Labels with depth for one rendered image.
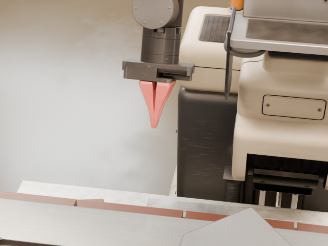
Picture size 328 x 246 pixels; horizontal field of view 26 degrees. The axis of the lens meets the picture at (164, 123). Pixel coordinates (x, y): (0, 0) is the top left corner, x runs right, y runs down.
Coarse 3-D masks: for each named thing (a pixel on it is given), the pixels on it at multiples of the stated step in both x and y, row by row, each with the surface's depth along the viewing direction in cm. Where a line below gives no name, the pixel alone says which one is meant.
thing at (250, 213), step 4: (248, 208) 113; (252, 208) 113; (236, 212) 112; (240, 212) 112; (244, 212) 112; (248, 212) 112; (252, 212) 112; (256, 212) 112; (232, 216) 112; (236, 216) 112; (240, 216) 112; (244, 216) 112; (248, 216) 112; (252, 216) 112; (256, 216) 112; (260, 216) 112; (256, 220) 111; (260, 220) 111; (264, 220) 111
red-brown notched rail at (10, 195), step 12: (0, 192) 120; (12, 192) 120; (60, 204) 118; (72, 204) 118; (84, 204) 118; (96, 204) 118; (108, 204) 118; (120, 204) 118; (180, 216) 115; (192, 216) 115; (204, 216) 115; (216, 216) 115; (288, 228) 113; (300, 228) 113; (312, 228) 113; (324, 228) 113
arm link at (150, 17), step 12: (144, 0) 96; (156, 0) 95; (168, 0) 95; (132, 12) 96; (144, 12) 96; (156, 12) 96; (168, 12) 95; (144, 24) 96; (156, 24) 96; (168, 24) 99
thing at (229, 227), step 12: (228, 216) 112; (204, 228) 109; (216, 228) 109; (228, 228) 109; (240, 228) 109; (252, 228) 109; (264, 228) 109; (216, 240) 107; (228, 240) 107; (240, 240) 107; (252, 240) 107; (264, 240) 107; (276, 240) 107
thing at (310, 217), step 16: (32, 192) 143; (48, 192) 143; (64, 192) 143; (80, 192) 143; (96, 192) 143; (112, 192) 143; (128, 192) 143; (272, 208) 139; (288, 208) 139; (320, 224) 135
